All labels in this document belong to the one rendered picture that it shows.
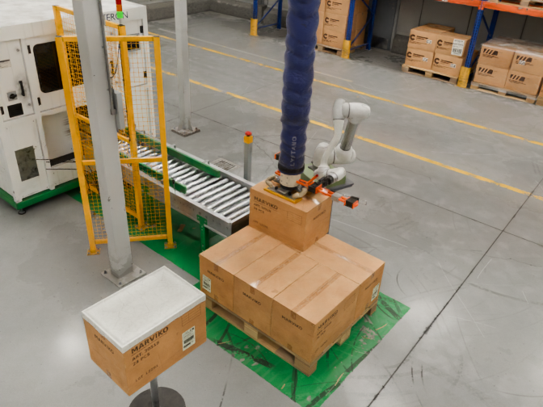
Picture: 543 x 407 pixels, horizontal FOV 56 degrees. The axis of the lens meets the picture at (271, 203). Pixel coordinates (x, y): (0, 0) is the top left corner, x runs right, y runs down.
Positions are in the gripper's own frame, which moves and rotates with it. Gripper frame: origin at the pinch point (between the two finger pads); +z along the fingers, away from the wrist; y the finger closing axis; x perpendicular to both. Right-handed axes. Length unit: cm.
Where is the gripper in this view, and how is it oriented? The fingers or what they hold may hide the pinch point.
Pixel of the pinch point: (316, 187)
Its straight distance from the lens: 425.9
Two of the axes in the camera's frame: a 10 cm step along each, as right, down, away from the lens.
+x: -7.8, -3.6, 5.1
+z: -6.2, 3.8, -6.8
